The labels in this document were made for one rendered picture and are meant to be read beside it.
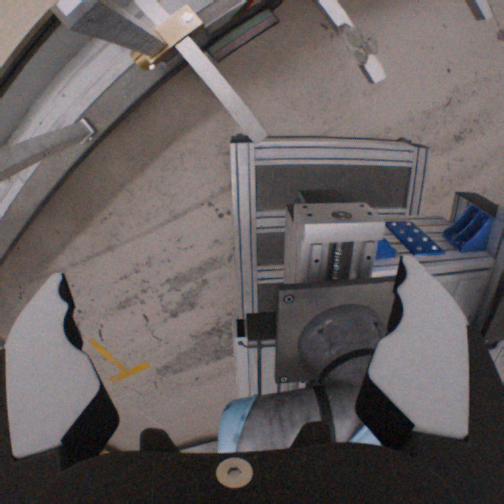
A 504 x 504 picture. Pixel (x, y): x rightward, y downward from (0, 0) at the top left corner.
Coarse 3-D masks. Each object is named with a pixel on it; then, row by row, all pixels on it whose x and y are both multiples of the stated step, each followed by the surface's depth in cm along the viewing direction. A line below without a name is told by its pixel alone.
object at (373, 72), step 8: (312, 0) 44; (320, 0) 43; (328, 0) 43; (320, 8) 45; (328, 8) 43; (336, 8) 43; (328, 16) 45; (336, 16) 44; (344, 16) 44; (336, 24) 45; (352, 24) 45; (336, 32) 48; (368, 64) 48; (376, 64) 48; (368, 72) 49; (376, 72) 49; (384, 72) 49; (368, 80) 52; (376, 80) 50
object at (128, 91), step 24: (216, 0) 54; (240, 0) 54; (264, 0) 55; (144, 72) 61; (168, 72) 61; (120, 96) 63; (144, 96) 64; (96, 120) 64; (120, 120) 68; (96, 144) 70; (48, 168) 68; (72, 168) 70; (24, 192) 70; (48, 192) 71; (24, 216) 73; (0, 240) 76; (0, 264) 83
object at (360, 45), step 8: (344, 24) 44; (344, 32) 45; (352, 32) 45; (360, 32) 44; (368, 32) 45; (344, 40) 45; (352, 40) 46; (360, 40) 45; (368, 40) 45; (376, 40) 46; (352, 48) 46; (360, 48) 46; (368, 48) 46; (376, 48) 46; (352, 56) 47; (360, 56) 47; (368, 56) 47; (360, 64) 48
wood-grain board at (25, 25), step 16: (0, 0) 32; (16, 0) 33; (32, 0) 34; (48, 0) 35; (0, 16) 34; (16, 16) 35; (32, 16) 36; (48, 16) 38; (0, 32) 35; (16, 32) 36; (32, 32) 38; (0, 48) 37; (16, 48) 38; (0, 64) 39
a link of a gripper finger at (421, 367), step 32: (416, 288) 9; (416, 320) 8; (448, 320) 8; (384, 352) 7; (416, 352) 7; (448, 352) 7; (384, 384) 6; (416, 384) 6; (448, 384) 6; (384, 416) 6; (416, 416) 5; (448, 416) 5
